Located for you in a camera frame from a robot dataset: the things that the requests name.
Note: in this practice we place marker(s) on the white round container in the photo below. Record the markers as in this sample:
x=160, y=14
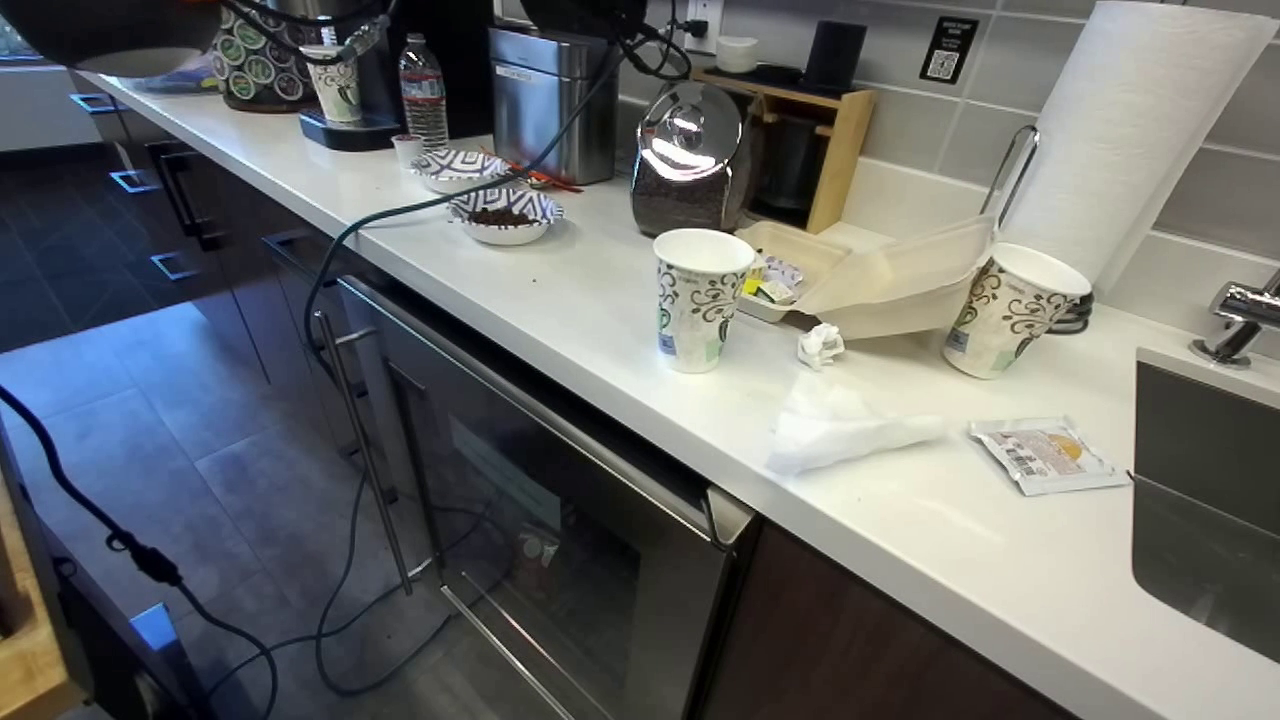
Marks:
x=739, y=53

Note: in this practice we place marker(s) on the stainless steel bin body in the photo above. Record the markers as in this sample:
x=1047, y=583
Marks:
x=540, y=127

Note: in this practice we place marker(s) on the upright patterned paper cup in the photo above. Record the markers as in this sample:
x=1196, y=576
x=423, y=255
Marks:
x=701, y=303

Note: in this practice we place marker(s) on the small white creamer cup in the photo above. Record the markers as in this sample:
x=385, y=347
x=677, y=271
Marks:
x=820, y=347

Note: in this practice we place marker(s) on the beige takeout container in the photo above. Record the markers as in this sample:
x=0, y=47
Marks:
x=893, y=285

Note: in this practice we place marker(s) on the white wall outlet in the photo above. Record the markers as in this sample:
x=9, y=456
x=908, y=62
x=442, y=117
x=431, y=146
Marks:
x=706, y=17

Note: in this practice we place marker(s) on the empty patterned paper bowl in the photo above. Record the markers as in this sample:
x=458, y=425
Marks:
x=463, y=171

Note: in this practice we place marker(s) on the wooden countertop rack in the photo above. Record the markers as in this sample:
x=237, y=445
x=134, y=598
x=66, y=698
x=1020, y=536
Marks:
x=840, y=154

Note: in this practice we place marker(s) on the stainless under-counter appliance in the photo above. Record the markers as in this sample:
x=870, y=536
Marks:
x=574, y=535

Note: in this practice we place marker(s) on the black box on rack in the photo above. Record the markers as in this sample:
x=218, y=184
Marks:
x=833, y=57

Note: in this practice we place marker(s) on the metal paper towel holder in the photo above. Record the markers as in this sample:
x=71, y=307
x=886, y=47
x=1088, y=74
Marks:
x=1011, y=165

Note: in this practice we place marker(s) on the black wall sign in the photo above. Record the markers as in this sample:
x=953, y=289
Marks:
x=948, y=48

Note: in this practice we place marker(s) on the dark appliance with shiny lid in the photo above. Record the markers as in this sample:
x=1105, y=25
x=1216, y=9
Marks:
x=680, y=160

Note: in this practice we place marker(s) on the wooden board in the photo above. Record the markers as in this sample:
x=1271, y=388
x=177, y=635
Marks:
x=26, y=643

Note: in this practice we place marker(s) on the white paper towel roll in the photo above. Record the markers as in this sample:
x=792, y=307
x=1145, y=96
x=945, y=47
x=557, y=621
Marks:
x=1134, y=120

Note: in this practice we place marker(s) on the white plastic wrapper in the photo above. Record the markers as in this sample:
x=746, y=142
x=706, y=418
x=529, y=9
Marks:
x=833, y=429

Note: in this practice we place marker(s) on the stainless steel sink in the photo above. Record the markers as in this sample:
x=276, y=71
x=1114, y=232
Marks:
x=1205, y=504

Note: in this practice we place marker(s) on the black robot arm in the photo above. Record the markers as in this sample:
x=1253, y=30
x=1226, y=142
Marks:
x=106, y=25

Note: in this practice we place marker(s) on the clear plastic water bottle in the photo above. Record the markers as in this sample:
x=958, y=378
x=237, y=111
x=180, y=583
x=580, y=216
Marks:
x=424, y=92

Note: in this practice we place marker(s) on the black coffee machine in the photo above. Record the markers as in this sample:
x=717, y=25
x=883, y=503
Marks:
x=453, y=62

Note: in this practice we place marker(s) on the patterned bowl with dark contents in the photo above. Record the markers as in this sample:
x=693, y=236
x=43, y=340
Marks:
x=506, y=216

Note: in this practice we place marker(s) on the flat printed snack packet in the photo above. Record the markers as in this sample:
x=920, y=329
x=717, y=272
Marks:
x=1047, y=456

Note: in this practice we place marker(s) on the small yellow condiment packet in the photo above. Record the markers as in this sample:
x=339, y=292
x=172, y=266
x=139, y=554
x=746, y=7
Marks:
x=777, y=281

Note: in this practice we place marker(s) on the chrome faucet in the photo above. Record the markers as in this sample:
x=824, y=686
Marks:
x=1247, y=311

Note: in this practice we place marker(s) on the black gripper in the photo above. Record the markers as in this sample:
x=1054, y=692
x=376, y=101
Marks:
x=585, y=17

